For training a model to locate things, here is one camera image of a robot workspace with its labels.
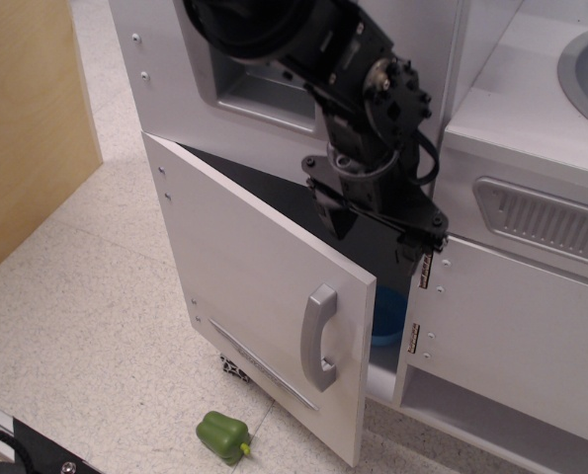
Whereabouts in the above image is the lower brass hinge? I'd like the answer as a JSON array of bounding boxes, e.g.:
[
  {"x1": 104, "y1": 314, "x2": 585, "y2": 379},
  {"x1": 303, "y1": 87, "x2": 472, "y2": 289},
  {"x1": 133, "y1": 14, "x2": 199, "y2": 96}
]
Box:
[{"x1": 407, "y1": 323, "x2": 420, "y2": 354}]

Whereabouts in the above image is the silver vent panel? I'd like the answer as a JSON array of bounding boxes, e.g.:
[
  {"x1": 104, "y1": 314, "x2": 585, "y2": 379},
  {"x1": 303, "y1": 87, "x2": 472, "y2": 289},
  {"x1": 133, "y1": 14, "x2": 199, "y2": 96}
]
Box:
[{"x1": 472, "y1": 177, "x2": 588, "y2": 264}]

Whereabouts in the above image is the silver fridge emblem trim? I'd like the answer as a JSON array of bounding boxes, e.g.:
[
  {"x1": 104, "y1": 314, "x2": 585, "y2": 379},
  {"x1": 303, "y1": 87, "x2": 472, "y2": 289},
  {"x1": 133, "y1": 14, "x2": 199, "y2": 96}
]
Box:
[{"x1": 210, "y1": 319, "x2": 319, "y2": 411}]

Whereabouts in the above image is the white toy fridge cabinet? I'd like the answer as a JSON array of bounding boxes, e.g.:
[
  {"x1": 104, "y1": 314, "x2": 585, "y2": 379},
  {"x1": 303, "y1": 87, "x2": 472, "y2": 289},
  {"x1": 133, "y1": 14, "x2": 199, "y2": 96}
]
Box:
[{"x1": 111, "y1": 1, "x2": 449, "y2": 414}]

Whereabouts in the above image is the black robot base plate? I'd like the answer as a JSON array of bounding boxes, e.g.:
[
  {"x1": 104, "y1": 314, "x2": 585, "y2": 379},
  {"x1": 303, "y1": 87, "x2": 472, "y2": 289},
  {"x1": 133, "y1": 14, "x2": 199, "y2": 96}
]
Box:
[{"x1": 0, "y1": 418, "x2": 102, "y2": 474}]

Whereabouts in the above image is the silver ice dispenser recess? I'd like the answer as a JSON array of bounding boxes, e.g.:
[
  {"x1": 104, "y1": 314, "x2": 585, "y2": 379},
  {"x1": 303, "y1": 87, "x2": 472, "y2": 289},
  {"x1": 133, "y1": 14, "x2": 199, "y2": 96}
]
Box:
[{"x1": 174, "y1": 1, "x2": 327, "y2": 140}]

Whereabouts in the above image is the green toy bell pepper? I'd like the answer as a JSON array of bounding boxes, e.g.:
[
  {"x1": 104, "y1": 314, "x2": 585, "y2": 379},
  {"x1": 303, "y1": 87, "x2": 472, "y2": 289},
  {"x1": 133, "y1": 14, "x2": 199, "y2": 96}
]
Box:
[{"x1": 196, "y1": 411, "x2": 251, "y2": 465}]

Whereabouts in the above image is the white fridge door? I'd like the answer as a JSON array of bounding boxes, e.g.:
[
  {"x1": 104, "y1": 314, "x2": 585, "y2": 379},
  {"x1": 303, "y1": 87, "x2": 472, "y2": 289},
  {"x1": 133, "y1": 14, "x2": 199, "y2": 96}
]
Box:
[{"x1": 143, "y1": 134, "x2": 377, "y2": 465}]

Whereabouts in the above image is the brass hinge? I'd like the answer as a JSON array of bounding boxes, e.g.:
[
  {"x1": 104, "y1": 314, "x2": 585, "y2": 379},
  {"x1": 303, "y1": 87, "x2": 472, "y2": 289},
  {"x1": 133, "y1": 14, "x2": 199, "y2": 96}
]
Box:
[
  {"x1": 407, "y1": 323, "x2": 420, "y2": 354},
  {"x1": 419, "y1": 254, "x2": 433, "y2": 289}
]

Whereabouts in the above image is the upper brass hinge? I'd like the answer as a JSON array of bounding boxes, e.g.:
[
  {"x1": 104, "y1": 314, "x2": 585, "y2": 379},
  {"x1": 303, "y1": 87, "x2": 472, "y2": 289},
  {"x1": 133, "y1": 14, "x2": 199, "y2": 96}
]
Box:
[{"x1": 419, "y1": 254, "x2": 433, "y2": 289}]

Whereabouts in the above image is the silver fridge door handle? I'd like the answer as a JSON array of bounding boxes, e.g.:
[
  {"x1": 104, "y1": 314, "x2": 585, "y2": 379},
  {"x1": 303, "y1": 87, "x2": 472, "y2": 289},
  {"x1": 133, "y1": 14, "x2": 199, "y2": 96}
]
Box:
[{"x1": 299, "y1": 283, "x2": 337, "y2": 392}]

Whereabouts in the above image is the white dishwasher door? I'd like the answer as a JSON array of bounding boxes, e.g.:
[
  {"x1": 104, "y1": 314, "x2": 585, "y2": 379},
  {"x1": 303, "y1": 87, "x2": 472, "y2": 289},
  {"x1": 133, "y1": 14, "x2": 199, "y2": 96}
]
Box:
[{"x1": 406, "y1": 239, "x2": 588, "y2": 440}]

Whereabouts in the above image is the plywood board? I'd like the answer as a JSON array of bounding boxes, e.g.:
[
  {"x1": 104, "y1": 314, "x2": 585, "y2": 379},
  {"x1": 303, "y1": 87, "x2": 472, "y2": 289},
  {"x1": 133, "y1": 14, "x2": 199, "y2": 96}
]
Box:
[{"x1": 0, "y1": 1, "x2": 102, "y2": 264}]

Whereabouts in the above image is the black braided cable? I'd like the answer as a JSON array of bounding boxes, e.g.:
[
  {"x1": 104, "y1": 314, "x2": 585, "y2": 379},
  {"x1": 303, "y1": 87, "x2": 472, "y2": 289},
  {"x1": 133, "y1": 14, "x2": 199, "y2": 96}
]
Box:
[{"x1": 0, "y1": 424, "x2": 38, "y2": 474}]

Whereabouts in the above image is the aluminium extrusion rail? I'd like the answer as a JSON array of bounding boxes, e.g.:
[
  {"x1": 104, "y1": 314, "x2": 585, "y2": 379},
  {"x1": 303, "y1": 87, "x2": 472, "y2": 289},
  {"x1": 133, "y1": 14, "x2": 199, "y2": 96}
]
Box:
[{"x1": 219, "y1": 354, "x2": 251, "y2": 383}]

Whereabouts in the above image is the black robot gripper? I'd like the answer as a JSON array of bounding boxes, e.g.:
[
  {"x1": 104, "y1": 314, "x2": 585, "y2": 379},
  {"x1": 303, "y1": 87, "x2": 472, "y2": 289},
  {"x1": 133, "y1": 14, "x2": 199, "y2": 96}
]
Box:
[{"x1": 301, "y1": 142, "x2": 449, "y2": 277}]

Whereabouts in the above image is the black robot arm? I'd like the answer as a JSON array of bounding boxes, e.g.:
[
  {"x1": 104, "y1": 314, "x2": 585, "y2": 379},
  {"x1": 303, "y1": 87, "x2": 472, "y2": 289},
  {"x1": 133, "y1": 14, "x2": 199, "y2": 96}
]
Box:
[{"x1": 184, "y1": 1, "x2": 449, "y2": 272}]

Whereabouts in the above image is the white kitchen counter unit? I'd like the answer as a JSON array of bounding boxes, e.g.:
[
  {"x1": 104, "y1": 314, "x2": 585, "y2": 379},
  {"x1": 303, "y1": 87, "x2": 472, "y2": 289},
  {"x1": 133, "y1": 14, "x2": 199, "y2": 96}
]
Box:
[{"x1": 395, "y1": 1, "x2": 588, "y2": 473}]

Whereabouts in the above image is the blue bowl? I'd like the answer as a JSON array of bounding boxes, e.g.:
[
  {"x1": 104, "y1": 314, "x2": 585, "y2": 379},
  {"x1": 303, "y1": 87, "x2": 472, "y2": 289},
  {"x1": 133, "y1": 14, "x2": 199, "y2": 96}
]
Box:
[{"x1": 372, "y1": 285, "x2": 407, "y2": 347}]

